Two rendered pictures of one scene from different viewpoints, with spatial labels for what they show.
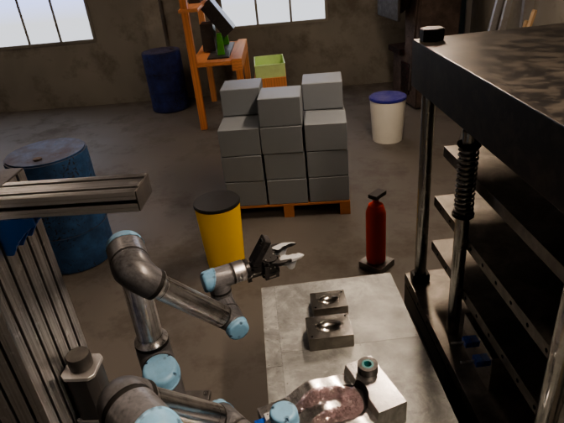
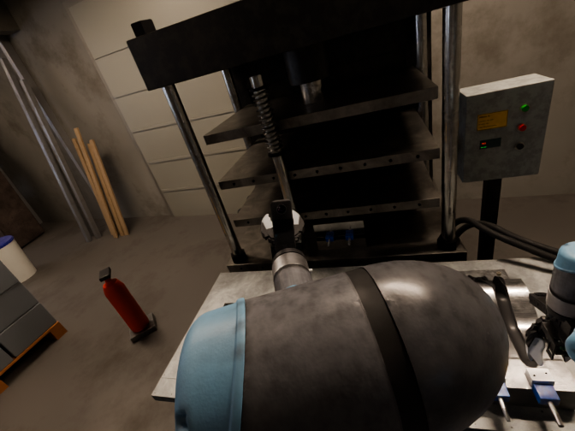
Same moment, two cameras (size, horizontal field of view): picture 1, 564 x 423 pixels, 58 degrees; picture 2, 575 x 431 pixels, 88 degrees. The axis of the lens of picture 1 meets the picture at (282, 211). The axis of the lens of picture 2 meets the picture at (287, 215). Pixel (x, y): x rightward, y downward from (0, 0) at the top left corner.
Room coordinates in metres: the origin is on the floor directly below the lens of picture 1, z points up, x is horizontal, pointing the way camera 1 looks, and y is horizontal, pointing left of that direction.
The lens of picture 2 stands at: (1.26, 0.60, 1.83)
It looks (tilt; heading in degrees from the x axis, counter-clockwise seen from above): 29 degrees down; 292
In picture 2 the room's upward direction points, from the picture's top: 16 degrees counter-clockwise
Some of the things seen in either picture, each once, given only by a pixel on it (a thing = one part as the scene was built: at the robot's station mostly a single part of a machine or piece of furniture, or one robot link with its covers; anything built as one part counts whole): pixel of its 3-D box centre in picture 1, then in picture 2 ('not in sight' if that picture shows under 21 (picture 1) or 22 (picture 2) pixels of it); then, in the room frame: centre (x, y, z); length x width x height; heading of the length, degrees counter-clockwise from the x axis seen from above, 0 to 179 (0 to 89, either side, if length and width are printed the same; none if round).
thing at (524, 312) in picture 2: not in sight; (489, 318); (0.97, -0.20, 0.87); 0.50 x 0.26 x 0.14; 92
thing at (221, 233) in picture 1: (221, 232); not in sight; (3.70, 0.52, 0.30); 0.38 x 0.38 x 0.61
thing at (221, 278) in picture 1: (217, 279); (297, 300); (1.43, 0.24, 1.43); 0.11 x 0.08 x 0.09; 111
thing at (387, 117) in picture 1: (387, 117); (7, 262); (6.21, -1.46, 0.28); 0.48 x 0.47 x 0.57; 175
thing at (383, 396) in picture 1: (330, 409); not in sight; (1.33, -0.11, 0.85); 0.50 x 0.26 x 0.11; 109
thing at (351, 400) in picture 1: (330, 404); not in sight; (1.32, -0.10, 0.90); 0.26 x 0.18 x 0.08; 109
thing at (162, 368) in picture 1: (163, 379); not in sight; (1.22, 0.44, 1.20); 0.13 x 0.12 x 0.14; 21
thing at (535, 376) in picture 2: not in sight; (547, 398); (0.92, 0.07, 0.89); 0.13 x 0.05 x 0.05; 92
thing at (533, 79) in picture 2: not in sight; (487, 228); (0.78, -0.91, 0.73); 0.30 x 0.22 x 1.47; 2
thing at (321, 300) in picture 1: (328, 304); not in sight; (1.98, -0.18, 0.83); 0.17 x 0.13 x 0.06; 92
